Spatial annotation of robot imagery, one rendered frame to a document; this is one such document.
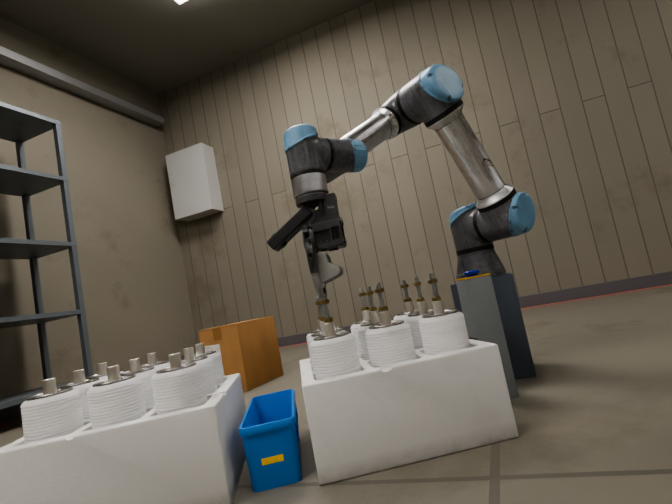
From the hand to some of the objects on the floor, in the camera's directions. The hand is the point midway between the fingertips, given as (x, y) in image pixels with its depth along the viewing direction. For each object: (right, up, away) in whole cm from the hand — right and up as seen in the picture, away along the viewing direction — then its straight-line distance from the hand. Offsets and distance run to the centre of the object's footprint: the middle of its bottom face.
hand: (319, 292), depth 90 cm
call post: (+45, -29, +20) cm, 57 cm away
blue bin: (-9, -38, +5) cm, 39 cm away
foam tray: (-36, -43, +3) cm, 56 cm away
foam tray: (+18, -33, +9) cm, 39 cm away
